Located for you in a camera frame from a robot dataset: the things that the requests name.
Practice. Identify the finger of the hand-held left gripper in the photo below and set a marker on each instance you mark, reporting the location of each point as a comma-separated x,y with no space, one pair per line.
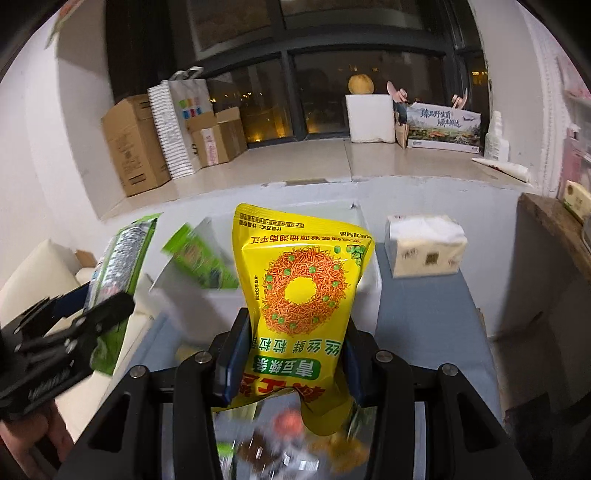
108,311
69,302

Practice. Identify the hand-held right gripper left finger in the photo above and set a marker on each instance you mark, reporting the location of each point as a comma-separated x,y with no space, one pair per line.
233,362

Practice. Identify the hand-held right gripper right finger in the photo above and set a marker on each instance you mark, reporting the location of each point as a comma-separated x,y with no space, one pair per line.
353,371

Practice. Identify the green and silver snack packet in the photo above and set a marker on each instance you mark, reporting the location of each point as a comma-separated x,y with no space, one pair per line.
122,258

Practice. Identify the white storage box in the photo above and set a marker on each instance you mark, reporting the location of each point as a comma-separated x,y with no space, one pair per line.
194,304

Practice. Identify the pile of mixed snacks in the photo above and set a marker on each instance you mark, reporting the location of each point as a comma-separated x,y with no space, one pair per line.
286,443

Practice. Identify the yellow snack bag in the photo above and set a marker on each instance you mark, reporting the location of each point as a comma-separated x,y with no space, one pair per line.
300,286

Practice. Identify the green cracker snack packet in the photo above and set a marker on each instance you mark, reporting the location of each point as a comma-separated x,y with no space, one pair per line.
201,261

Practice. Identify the person's left hand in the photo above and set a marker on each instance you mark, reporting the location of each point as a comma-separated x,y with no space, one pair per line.
55,427

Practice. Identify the cream sofa cushion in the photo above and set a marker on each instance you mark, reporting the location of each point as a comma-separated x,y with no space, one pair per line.
37,281

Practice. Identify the small cardboard scrap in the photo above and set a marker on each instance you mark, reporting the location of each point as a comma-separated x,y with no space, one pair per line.
85,258

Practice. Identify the soft tissue pack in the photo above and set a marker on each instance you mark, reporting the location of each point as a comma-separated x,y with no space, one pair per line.
425,249

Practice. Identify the tall brown cardboard box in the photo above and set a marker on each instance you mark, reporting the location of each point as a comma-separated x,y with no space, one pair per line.
134,147

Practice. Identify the polka dot paper bag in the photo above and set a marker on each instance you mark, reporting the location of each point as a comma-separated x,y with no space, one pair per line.
173,134

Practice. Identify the small open cardboard box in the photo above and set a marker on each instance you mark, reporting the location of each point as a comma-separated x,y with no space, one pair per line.
221,138

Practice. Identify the brown wooden shelf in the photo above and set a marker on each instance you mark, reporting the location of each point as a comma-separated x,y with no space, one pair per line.
554,249

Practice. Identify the white foam box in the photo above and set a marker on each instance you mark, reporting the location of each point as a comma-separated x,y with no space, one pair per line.
370,118

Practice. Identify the rolled white paper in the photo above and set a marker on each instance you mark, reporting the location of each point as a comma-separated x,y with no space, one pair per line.
505,168

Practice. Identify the landscape printed flat box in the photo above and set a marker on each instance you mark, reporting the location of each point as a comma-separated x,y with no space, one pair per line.
445,129

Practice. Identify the white plastic bottle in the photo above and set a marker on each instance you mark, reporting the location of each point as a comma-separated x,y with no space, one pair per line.
496,141

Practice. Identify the dark framed window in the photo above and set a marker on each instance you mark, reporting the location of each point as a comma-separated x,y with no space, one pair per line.
286,92

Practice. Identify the pink hat figurine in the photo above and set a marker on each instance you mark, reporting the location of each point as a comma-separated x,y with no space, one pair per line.
398,99

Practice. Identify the cream green small box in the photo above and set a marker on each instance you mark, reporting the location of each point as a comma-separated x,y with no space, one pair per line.
577,201

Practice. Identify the yellow pomelo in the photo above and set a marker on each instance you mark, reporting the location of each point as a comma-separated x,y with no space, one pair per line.
360,84

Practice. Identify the small pink figurine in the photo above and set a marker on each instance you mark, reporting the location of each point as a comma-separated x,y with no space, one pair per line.
460,99

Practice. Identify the pink printed box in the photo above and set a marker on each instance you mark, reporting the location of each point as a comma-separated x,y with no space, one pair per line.
579,157

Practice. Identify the colourful wall poster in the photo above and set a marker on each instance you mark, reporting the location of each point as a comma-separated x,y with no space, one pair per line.
60,27

